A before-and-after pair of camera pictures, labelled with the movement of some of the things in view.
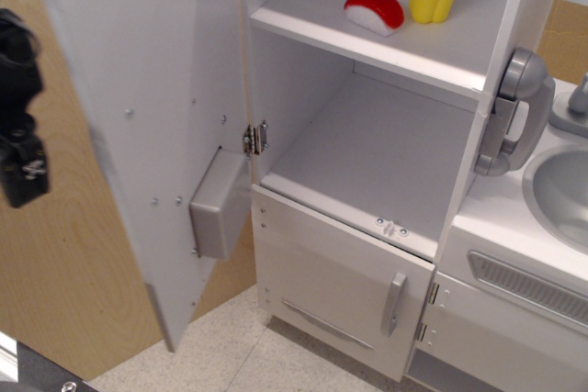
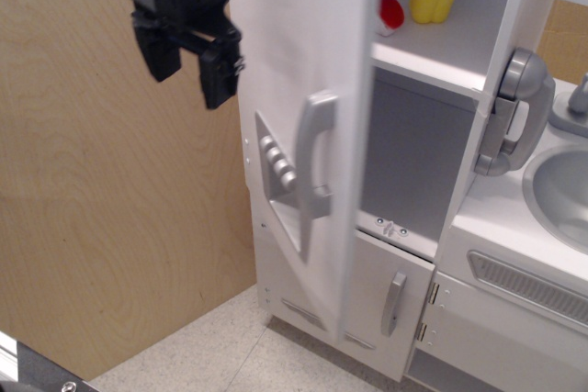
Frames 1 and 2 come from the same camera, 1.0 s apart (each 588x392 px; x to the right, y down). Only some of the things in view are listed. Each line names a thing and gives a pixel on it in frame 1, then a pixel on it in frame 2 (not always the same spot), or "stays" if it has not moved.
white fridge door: [163, 37] to [310, 28]
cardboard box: [563, 41] stays
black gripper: [24, 162] to [187, 1]
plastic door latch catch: [390, 229] stays
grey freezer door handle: [394, 298] stays
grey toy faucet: [570, 110] stays
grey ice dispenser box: [220, 206] to [283, 184]
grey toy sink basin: [555, 188] stays
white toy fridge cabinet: [378, 132] stays
